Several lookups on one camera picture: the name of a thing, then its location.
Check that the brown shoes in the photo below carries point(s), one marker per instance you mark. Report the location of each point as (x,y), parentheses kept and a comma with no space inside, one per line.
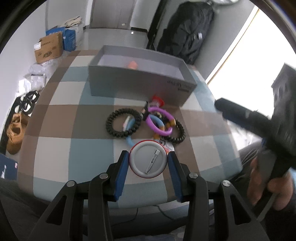
(15,134)

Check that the grey cardboard box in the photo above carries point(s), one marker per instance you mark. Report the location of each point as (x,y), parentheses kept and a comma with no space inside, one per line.
(138,85)

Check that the dark blue box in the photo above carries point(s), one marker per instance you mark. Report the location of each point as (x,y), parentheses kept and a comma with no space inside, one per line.
(7,166)

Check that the black rack post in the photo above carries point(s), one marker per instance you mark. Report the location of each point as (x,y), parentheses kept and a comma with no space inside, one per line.
(155,25)

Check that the brown cardboard carton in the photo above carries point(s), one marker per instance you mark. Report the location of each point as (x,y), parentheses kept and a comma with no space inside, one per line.
(48,48)

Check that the blue cardboard carton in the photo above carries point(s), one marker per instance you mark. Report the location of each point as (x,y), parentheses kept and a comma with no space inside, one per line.
(69,38)

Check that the clear plastic bags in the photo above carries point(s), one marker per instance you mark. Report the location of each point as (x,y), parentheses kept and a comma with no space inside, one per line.
(37,76)

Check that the person's right hand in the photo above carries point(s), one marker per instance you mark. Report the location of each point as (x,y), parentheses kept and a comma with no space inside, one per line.
(281,192)

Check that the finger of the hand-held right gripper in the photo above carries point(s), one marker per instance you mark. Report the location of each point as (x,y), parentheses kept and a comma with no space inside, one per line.
(240,114)

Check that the round white pin badge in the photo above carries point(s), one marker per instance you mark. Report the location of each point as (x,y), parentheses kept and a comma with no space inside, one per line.
(148,160)

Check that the black backpack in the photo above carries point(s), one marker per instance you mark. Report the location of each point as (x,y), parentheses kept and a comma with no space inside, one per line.
(185,32)

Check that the grey door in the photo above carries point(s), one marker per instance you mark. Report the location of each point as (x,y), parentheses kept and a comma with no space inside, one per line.
(111,14)

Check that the red and white hair clip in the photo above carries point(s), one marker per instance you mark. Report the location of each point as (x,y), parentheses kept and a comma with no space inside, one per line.
(157,101)

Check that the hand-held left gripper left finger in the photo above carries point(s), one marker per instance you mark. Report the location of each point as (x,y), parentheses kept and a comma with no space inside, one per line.
(122,172)

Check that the pink figure charm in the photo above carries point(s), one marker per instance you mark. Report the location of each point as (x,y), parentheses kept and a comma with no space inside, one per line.
(133,64)

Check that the orange brown charm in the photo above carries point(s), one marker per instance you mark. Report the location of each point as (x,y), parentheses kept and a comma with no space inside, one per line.
(170,125)

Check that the black and white slippers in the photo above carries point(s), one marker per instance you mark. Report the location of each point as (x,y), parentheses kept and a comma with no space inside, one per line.
(26,102)

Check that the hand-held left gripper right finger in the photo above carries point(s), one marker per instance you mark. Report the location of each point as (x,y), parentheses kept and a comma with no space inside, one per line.
(174,172)

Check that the checked tablecloth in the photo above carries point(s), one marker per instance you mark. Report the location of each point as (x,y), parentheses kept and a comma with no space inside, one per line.
(76,148)

